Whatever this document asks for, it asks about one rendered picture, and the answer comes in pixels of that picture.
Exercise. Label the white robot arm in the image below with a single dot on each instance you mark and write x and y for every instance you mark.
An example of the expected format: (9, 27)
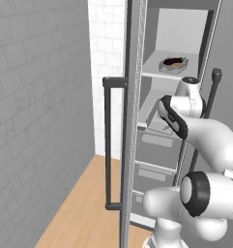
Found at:
(211, 139)

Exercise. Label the grey fridge freezer cabinet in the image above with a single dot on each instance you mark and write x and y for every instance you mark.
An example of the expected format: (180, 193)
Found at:
(180, 29)

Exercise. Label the grey freezer drawer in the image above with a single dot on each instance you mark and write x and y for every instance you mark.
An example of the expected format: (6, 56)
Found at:
(151, 180)
(155, 148)

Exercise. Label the clear vegetable container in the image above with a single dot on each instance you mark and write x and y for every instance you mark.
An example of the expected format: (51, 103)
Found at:
(168, 68)

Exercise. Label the grey fridge door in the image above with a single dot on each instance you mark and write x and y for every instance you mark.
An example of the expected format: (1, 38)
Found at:
(229, 38)

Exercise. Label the white freezer rack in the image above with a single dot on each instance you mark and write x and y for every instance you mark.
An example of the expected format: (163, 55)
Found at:
(151, 66)

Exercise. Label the orange sweet potato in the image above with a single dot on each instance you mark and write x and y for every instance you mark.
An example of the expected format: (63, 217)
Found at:
(177, 65)

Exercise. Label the dark purple eggplant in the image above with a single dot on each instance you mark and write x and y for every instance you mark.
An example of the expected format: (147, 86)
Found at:
(172, 60)

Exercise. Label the grey open freezer door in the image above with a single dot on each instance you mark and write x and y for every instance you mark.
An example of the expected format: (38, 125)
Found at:
(134, 97)

